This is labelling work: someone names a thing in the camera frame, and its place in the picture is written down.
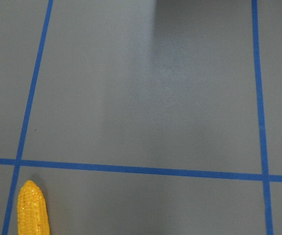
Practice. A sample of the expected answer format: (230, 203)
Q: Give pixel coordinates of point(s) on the yellow corn cob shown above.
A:
(32, 215)

